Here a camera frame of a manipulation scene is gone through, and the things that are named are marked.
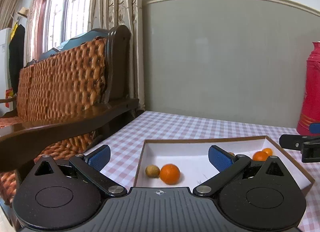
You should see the orange tangerine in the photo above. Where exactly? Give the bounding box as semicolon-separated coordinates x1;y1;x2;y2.
159;164;181;185

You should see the red thermos flask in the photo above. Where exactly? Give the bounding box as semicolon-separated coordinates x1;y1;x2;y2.
296;41;319;136

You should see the small orange in box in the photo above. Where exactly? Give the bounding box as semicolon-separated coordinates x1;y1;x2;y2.
252;151;269;162
262;147;273;157

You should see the pink checkered tablecloth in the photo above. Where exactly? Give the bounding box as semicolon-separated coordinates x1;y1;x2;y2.
82;110;320;232

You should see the white shallow cardboard box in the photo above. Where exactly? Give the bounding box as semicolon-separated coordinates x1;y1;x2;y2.
133;136;315;195

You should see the brown nut fruit in box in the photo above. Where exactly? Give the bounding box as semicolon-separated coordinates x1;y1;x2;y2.
145;165;161;178

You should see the dark wooden sofa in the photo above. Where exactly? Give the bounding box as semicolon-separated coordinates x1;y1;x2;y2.
1;25;138;172

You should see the black hanging coat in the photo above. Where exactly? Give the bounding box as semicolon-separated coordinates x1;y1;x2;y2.
9;24;25;94

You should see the straw hat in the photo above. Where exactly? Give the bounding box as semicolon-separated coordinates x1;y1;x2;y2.
17;7;29;18

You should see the beige curtain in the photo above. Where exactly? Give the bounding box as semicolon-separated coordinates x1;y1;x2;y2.
88;0;145;110

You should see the window with frame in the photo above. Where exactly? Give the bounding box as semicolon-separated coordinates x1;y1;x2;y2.
38;0;91;53

